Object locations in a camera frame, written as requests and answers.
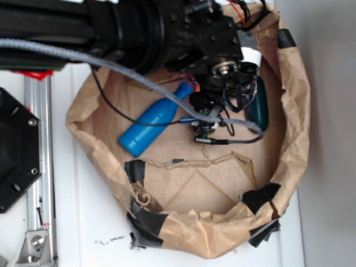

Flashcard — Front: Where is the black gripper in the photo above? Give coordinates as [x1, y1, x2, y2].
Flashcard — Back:
[163, 1, 261, 111]

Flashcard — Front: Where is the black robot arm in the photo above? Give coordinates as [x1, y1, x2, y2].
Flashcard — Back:
[1, 1, 261, 105]

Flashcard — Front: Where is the dark teal oval case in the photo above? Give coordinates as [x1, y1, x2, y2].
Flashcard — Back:
[245, 77, 269, 132]

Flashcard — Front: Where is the blue plastic bottle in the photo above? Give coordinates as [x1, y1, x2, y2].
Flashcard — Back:
[118, 98, 178, 157]

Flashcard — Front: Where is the brown paper bag basin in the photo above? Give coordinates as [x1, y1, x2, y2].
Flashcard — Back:
[66, 5, 311, 259]

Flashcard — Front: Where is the thin black cable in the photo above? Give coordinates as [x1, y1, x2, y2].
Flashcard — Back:
[90, 65, 201, 127]

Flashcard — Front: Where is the grey braided cable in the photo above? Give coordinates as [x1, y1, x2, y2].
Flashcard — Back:
[0, 38, 265, 145]

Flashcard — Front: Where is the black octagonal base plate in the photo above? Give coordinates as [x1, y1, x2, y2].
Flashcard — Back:
[1, 88, 41, 214]

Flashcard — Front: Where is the aluminium extrusion rail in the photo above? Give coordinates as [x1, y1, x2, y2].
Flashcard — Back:
[24, 77, 58, 266]

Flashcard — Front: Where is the metal corner bracket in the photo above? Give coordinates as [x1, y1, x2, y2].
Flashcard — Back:
[16, 230, 53, 266]

